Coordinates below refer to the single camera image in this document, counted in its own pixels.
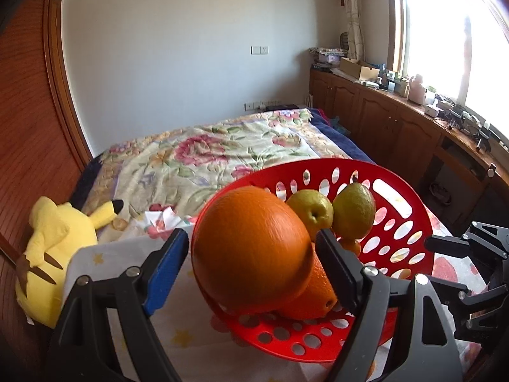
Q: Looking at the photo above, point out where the yellow plush toy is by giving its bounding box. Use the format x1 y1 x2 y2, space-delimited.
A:
15 196 125 329

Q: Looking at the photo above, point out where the patterned beige curtain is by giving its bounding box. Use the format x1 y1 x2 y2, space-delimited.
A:
338 0 366 62

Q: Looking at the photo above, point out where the green lemon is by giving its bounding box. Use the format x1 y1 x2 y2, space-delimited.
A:
332 182 376 239
286 190 335 241

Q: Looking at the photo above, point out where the open cardboard box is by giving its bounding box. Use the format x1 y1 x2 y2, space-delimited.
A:
339 56 380 82

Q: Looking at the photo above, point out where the large orange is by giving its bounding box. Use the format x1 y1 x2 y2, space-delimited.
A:
192 186 313 315

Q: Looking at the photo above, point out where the long wooden cabinet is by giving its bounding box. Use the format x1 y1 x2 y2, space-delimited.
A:
309 67 509 239

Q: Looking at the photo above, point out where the folded cloth pile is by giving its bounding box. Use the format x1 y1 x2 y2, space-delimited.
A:
309 47 348 68

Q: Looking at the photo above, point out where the wooden slatted panel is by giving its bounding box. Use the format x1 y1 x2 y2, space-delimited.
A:
0 0 94 327

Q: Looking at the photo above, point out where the wooden-framed window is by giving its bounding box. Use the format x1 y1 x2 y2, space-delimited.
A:
387 0 509 136

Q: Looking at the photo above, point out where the low wall outlet strip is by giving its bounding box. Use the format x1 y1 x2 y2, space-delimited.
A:
244 99 279 111

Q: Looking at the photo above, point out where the red perforated plastic basket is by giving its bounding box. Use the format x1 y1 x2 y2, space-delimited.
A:
191 158 435 364

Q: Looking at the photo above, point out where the white fruit-print tablecloth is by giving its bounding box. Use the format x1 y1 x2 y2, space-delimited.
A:
64 203 490 382

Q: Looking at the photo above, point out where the pile of small electronics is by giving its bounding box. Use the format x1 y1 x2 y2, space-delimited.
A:
425 95 502 152

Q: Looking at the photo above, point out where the small mandarin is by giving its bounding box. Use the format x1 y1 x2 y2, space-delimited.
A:
338 237 362 257

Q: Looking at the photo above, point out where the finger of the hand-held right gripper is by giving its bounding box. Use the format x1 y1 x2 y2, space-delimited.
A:
427 274 509 343
424 221 509 265

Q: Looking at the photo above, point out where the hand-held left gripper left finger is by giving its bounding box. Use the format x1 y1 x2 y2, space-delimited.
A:
48 229 189 382

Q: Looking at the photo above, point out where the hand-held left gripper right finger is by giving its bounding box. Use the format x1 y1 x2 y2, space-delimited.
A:
315 229 466 382

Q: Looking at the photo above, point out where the floral blanket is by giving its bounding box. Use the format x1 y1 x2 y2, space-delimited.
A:
73 107 376 243

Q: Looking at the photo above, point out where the medium orange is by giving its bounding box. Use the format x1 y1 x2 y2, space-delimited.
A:
278 243 338 320

